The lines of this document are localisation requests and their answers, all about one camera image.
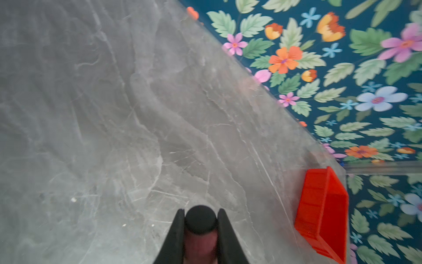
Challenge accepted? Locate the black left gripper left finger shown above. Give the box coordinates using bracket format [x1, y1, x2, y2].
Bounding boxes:
[154, 209, 185, 264]

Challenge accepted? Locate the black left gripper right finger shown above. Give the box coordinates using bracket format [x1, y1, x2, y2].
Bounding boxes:
[216, 209, 249, 264]

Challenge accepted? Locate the red handled screwdriver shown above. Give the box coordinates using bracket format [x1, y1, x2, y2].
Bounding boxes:
[184, 205, 218, 264]

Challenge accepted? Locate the red plastic bin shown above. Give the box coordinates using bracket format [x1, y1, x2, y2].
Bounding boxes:
[294, 167, 349, 264]

